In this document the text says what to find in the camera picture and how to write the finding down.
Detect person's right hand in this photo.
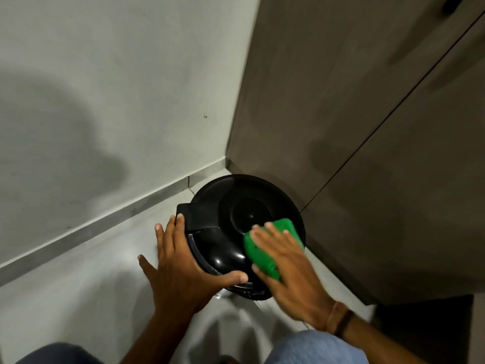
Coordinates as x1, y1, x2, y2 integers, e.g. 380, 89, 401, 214
250, 222, 336, 332

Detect person's blue jeans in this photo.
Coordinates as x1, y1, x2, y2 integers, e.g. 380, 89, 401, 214
15, 330, 370, 364

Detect person's right forearm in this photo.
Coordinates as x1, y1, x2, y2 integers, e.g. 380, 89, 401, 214
347, 314, 427, 364

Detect person's left forearm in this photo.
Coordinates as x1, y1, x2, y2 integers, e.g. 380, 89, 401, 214
120, 311, 194, 364

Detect green scrub sponge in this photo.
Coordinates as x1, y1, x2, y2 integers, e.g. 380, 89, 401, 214
243, 218, 305, 282

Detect black round trash bin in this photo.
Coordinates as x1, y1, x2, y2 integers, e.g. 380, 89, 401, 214
176, 174, 307, 301

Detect brown wooden cabinet door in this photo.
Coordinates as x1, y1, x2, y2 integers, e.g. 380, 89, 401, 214
300, 15, 485, 305
226, 0, 485, 213

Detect grey baseboard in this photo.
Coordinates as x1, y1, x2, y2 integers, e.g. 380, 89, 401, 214
0, 157, 228, 288

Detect person's left hand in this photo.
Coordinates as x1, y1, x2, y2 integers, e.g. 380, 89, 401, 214
137, 213, 249, 320

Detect brown wrist band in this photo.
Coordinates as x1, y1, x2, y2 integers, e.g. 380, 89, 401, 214
327, 302, 356, 338

